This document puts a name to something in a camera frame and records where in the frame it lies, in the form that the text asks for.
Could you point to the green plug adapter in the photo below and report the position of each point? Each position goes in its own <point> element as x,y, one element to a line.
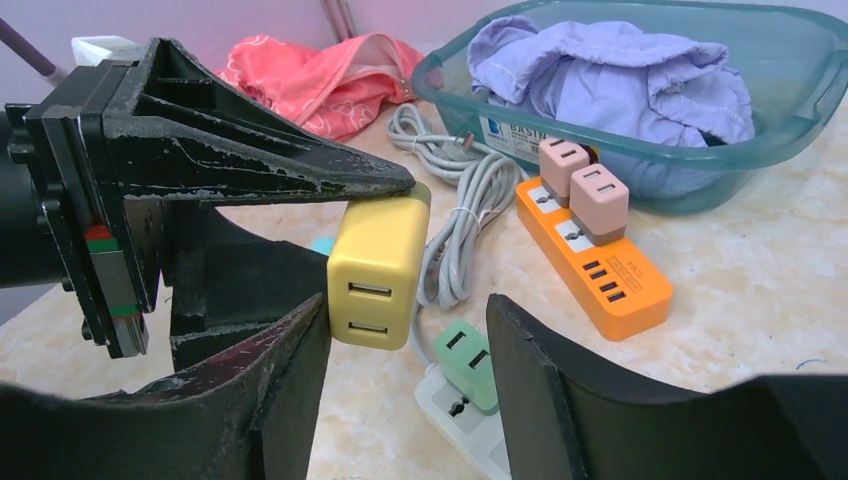
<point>464,356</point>

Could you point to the pink plug adapter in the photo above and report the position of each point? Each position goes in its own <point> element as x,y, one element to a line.
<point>599,204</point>
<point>558,160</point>

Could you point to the orange power strip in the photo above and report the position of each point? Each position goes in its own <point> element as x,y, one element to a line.
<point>621,291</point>

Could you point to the pink printed garment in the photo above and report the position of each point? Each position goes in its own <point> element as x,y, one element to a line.
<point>336,92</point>

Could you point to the teal plastic basket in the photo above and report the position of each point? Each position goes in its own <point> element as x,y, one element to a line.
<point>793,62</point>

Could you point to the lavender cloth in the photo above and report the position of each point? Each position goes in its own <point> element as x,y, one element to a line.
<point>613,77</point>

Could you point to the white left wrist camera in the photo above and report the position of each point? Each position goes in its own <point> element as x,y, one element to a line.
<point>92,50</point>

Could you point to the teal blue plug adapter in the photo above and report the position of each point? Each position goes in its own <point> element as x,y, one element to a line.
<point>323,245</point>

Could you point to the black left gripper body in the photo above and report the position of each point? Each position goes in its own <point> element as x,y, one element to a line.
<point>62,219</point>

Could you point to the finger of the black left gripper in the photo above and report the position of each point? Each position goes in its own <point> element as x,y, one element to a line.
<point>228,283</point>
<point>176,131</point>

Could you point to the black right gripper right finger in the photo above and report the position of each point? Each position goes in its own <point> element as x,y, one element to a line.
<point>569,413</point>

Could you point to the yellow plug adapter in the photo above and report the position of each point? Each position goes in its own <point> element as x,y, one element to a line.
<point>373,269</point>

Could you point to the white power strip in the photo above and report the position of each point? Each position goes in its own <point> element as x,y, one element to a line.
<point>479,438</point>

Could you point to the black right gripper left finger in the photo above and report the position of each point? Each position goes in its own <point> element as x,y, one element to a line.
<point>247,412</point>

